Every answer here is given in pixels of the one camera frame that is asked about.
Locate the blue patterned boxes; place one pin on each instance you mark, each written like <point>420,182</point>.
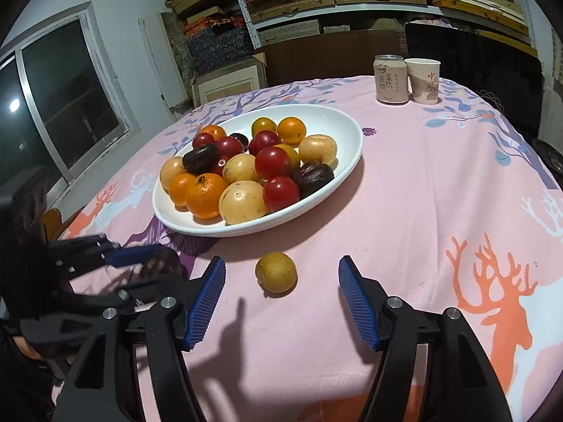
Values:
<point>220,48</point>

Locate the pink deer-print tablecloth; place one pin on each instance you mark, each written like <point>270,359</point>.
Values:
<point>396,184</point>

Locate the pale pink drink can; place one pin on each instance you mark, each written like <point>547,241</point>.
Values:
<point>390,79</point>

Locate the framed picture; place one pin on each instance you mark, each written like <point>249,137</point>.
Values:
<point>228,81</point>

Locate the red-orange patterned boxes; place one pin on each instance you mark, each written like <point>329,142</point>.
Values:
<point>211,24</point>

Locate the black round stool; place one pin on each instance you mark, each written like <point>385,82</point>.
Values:
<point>550,154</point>

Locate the dark red plum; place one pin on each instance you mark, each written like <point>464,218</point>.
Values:
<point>228,147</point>

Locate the brown wooden chair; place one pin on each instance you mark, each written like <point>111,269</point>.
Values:
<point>52,222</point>

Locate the yellow passion fruit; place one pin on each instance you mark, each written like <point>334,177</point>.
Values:
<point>171,172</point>
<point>243,202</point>
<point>241,168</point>
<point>317,148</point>

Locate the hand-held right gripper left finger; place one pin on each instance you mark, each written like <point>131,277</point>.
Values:
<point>204,303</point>

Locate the white door panel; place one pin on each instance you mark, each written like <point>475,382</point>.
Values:
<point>154,61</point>

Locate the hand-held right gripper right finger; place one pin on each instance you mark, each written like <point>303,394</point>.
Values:
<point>358,303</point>

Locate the printed paper cup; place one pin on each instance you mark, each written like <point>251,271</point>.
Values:
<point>423,81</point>

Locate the stack of yellow flat boxes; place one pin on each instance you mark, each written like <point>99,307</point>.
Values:
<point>479,9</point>

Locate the aluminium sliding window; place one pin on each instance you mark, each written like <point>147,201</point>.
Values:
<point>66,96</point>

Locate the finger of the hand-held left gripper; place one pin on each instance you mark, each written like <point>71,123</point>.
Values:
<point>127,256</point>
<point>154,288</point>

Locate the black chair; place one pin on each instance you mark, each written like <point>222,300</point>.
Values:
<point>484,66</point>

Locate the white metal shelf rack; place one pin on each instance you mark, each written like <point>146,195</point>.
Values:
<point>244,9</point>

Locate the brown wooden board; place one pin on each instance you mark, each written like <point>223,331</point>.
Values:
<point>316,57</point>

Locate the grey-green stone slab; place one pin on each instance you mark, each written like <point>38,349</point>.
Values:
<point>176,52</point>

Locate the small olive-yellow passion fruit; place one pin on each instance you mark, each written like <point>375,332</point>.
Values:
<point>276,272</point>

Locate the white oval plate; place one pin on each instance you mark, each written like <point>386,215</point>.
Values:
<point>343,140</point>

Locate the green-tinged orange mandarin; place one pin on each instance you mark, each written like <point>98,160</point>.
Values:
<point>263,126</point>

